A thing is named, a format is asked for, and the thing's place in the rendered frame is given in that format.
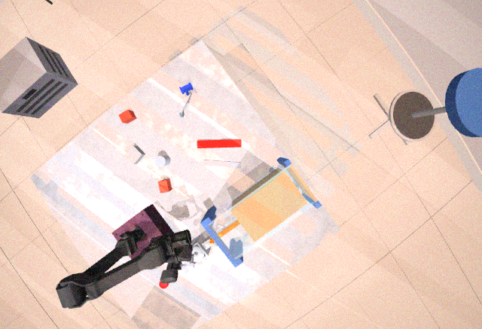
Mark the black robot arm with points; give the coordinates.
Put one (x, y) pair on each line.
(74, 289)

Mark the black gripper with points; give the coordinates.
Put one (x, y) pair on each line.
(171, 273)

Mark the red flat bar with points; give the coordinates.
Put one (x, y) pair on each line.
(233, 143)

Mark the grey cylinder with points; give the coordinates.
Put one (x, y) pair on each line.
(162, 161)

